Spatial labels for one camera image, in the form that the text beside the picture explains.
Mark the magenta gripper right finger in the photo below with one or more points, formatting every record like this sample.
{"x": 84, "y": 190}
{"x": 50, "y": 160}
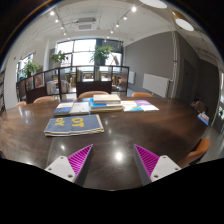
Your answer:
{"x": 152, "y": 167}

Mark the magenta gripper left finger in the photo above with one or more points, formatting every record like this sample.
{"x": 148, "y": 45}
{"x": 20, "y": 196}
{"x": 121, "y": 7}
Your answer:
{"x": 73, "y": 168}

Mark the folded blue towel yellow letters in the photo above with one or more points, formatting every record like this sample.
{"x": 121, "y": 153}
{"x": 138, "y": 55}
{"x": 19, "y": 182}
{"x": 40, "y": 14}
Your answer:
{"x": 74, "y": 125}

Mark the orange chair right front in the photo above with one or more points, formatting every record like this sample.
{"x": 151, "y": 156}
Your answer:
{"x": 201, "y": 149}

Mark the orange chair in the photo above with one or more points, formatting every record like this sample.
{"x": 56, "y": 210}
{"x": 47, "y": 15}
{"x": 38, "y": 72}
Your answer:
{"x": 44, "y": 99}
{"x": 201, "y": 149}
{"x": 141, "y": 94}
{"x": 90, "y": 94}

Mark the dark blue book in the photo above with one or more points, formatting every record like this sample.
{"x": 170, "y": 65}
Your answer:
{"x": 63, "y": 109}

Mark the white book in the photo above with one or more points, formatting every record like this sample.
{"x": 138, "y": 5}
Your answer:
{"x": 80, "y": 108}

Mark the purple white magazine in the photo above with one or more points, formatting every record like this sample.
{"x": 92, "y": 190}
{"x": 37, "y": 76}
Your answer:
{"x": 146, "y": 106}

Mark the colourful magazine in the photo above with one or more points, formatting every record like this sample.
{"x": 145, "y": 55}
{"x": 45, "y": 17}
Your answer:
{"x": 131, "y": 106}

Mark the blue box on right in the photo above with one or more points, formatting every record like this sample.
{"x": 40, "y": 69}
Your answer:
{"x": 203, "y": 117}

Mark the stack of books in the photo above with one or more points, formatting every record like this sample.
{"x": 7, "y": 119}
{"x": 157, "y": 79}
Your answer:
{"x": 105, "y": 102}

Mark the orange chair far right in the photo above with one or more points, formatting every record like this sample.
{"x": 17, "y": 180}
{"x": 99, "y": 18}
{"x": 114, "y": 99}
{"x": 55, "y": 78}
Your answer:
{"x": 141, "y": 94}

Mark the orange chair far centre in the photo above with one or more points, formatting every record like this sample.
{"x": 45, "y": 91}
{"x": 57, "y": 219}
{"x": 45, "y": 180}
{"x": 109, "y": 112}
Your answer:
{"x": 90, "y": 94}

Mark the orange chair far left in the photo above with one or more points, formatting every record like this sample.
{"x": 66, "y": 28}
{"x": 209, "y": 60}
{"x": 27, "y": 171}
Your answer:
{"x": 44, "y": 99}

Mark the orange chair left edge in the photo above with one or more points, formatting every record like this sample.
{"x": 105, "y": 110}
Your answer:
{"x": 22, "y": 103}

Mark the white radiator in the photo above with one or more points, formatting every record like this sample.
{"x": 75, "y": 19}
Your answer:
{"x": 156, "y": 84}

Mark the dark wooden shelf unit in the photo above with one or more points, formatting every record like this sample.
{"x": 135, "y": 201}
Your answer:
{"x": 62, "y": 81}

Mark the potted plant far left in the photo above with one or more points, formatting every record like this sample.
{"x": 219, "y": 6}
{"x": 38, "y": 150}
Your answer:
{"x": 29, "y": 68}

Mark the potted plant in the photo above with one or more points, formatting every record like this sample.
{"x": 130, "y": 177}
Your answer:
{"x": 58, "y": 58}
{"x": 101, "y": 54}
{"x": 29, "y": 68}

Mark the potted plant centre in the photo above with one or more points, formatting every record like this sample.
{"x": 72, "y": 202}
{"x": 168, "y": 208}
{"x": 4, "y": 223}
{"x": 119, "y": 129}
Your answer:
{"x": 101, "y": 54}

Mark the ceiling air conditioner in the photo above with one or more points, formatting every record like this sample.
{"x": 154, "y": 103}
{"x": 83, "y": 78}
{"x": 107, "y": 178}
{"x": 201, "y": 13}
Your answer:
{"x": 85, "y": 24}

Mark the round ceiling lamp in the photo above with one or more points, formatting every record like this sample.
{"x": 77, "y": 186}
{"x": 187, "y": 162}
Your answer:
{"x": 184, "y": 24}

